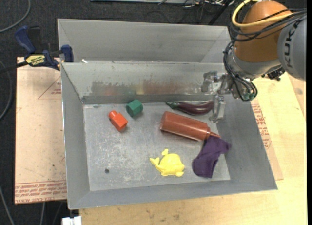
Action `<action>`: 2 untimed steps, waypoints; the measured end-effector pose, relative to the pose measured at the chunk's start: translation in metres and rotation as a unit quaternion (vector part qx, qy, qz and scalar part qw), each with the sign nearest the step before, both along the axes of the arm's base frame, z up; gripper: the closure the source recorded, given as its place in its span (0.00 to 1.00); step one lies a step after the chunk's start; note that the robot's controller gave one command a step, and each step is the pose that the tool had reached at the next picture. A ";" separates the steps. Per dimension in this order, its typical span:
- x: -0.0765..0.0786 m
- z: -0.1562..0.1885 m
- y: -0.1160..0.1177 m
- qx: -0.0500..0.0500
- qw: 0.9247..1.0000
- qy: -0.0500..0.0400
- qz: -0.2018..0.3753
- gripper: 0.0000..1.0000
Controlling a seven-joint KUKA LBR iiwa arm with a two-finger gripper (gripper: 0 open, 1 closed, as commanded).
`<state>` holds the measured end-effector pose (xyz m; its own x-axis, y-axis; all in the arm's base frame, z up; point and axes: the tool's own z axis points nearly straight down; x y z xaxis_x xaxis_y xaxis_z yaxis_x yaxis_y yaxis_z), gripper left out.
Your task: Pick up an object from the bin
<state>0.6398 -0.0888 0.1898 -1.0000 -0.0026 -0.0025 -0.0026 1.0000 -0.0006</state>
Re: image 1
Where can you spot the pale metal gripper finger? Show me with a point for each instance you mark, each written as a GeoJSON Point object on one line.
{"type": "Point", "coordinates": [219, 108]}
{"type": "Point", "coordinates": [210, 82]}

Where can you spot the purple toy eggplant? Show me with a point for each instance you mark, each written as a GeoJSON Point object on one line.
{"type": "Point", "coordinates": [195, 108]}

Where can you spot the red-brown squeeze bottle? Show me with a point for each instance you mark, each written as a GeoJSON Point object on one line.
{"type": "Point", "coordinates": [184, 126]}

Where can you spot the purple cloth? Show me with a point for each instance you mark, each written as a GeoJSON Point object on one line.
{"type": "Point", "coordinates": [208, 157]}

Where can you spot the yellow toy whale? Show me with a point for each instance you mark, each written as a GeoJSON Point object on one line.
{"type": "Point", "coordinates": [170, 164]}

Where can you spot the green hexagonal block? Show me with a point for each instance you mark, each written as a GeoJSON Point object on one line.
{"type": "Point", "coordinates": [134, 108]}

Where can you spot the grey metal bin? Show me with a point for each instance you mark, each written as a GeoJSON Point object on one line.
{"type": "Point", "coordinates": [136, 146]}

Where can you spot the orange-red toy block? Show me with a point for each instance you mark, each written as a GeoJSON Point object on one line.
{"type": "Point", "coordinates": [118, 121]}

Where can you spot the brown cardboard board, red print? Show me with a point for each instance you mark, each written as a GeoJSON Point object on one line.
{"type": "Point", "coordinates": [39, 126]}

